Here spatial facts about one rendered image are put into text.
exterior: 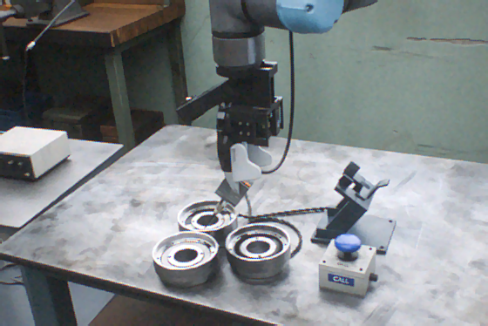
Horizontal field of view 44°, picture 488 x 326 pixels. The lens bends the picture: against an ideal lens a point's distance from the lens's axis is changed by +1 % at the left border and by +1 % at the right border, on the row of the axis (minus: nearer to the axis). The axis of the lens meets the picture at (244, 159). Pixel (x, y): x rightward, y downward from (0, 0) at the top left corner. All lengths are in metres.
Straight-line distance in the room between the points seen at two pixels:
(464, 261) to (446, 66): 1.52
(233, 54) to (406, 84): 1.74
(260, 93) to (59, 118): 2.09
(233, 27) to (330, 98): 1.83
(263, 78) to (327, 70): 1.75
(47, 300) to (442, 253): 0.70
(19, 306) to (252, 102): 1.32
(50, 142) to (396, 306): 1.06
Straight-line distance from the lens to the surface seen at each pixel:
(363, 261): 0.93
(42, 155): 1.66
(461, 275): 1.00
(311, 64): 2.60
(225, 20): 0.83
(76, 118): 2.82
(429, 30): 2.45
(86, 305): 1.95
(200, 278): 0.95
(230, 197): 0.97
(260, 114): 0.85
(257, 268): 0.95
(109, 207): 1.21
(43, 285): 1.18
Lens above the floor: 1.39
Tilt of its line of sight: 26 degrees down
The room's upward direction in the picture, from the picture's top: 4 degrees counter-clockwise
